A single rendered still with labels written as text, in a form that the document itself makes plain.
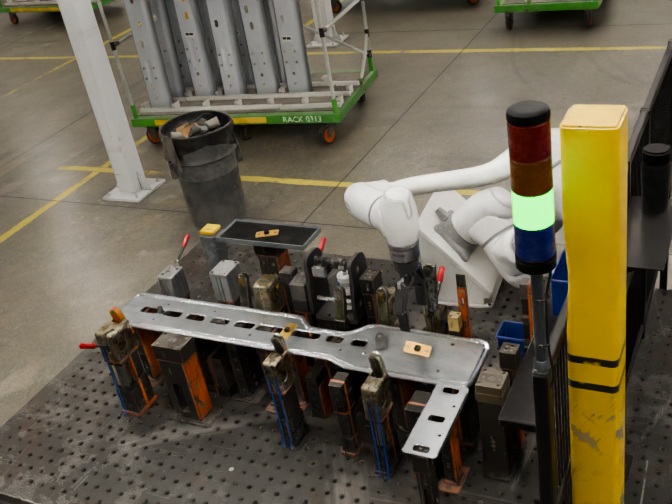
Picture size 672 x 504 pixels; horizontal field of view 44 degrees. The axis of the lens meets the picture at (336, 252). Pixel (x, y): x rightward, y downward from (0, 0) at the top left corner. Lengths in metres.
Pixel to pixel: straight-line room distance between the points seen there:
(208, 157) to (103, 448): 2.77
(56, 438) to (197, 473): 0.61
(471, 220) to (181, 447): 1.31
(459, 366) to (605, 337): 0.91
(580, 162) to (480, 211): 1.64
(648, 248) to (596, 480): 0.61
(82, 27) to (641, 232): 4.65
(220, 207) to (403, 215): 3.44
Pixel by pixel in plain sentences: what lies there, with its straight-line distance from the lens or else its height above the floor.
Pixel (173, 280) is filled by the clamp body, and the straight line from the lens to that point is 3.17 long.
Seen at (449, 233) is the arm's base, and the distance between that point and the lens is 3.21.
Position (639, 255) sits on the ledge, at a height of 1.43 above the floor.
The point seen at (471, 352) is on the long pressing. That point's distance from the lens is 2.58.
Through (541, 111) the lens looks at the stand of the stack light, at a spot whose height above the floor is 2.08.
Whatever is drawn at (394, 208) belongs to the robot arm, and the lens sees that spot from 2.28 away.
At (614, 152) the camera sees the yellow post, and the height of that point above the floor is 1.95.
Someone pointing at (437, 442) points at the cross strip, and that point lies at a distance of 2.30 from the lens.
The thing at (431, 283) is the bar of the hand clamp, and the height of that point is 1.15.
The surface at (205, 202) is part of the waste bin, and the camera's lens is 5.61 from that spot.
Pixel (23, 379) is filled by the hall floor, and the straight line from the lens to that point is 4.91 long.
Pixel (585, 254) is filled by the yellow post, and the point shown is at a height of 1.75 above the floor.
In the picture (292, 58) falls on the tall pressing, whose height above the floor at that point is 0.59.
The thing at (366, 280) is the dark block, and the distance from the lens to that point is 2.76.
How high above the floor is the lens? 2.59
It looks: 30 degrees down
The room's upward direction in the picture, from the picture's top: 11 degrees counter-clockwise
